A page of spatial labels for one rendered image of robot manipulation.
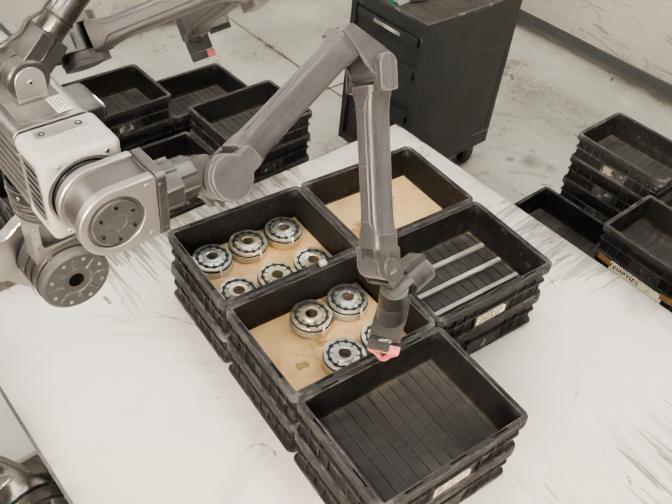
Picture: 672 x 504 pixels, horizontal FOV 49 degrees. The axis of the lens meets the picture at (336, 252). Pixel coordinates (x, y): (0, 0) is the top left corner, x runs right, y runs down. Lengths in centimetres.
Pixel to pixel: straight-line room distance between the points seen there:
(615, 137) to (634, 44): 161
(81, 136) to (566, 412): 133
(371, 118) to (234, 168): 32
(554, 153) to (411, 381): 256
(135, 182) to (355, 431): 79
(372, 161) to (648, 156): 212
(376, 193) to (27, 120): 62
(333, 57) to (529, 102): 323
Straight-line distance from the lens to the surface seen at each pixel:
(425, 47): 311
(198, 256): 195
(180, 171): 121
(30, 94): 131
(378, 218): 143
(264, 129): 129
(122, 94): 331
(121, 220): 117
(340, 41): 139
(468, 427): 172
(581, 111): 459
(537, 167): 400
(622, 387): 210
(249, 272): 195
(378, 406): 171
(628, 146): 342
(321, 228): 201
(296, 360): 176
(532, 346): 209
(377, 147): 143
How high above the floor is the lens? 221
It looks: 43 degrees down
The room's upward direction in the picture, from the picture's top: 7 degrees clockwise
